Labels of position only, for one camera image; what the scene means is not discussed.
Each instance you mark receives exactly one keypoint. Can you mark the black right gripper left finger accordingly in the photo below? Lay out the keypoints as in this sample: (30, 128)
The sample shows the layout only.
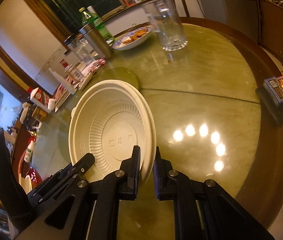
(98, 209)

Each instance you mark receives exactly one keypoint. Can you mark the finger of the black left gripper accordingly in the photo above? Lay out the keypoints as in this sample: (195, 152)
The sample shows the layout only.
(55, 185)

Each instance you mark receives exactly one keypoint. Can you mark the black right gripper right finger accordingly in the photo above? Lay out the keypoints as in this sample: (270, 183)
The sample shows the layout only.
(193, 209)

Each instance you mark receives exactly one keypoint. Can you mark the ribbed plastic bowl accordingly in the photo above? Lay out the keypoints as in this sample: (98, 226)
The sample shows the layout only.
(108, 121)

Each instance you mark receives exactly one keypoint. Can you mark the hula hoop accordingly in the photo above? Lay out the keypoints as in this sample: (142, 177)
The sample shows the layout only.
(22, 168)

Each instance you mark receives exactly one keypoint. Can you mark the red plate underneath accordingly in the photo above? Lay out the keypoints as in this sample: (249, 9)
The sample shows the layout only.
(30, 181)

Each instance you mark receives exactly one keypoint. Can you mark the white milk bottle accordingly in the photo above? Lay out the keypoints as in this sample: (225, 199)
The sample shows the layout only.
(29, 152)

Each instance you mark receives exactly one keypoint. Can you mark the white paper cup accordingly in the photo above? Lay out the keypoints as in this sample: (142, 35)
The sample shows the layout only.
(51, 104)

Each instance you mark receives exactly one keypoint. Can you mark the white liquor bottle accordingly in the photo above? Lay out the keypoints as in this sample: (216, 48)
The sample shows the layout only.
(41, 99)

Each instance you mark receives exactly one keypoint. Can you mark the steel thermos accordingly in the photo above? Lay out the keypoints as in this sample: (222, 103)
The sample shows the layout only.
(94, 38)

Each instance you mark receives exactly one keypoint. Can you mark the plate of snacks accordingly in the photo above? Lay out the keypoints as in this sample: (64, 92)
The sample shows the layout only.
(133, 39)

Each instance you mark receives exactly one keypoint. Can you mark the playing card box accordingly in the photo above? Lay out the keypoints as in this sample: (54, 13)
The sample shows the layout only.
(274, 87)

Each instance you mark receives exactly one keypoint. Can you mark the green soda bottle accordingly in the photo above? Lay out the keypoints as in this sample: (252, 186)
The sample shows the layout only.
(91, 17)

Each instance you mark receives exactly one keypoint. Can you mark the glass mug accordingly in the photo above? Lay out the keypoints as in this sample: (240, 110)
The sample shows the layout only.
(166, 23)

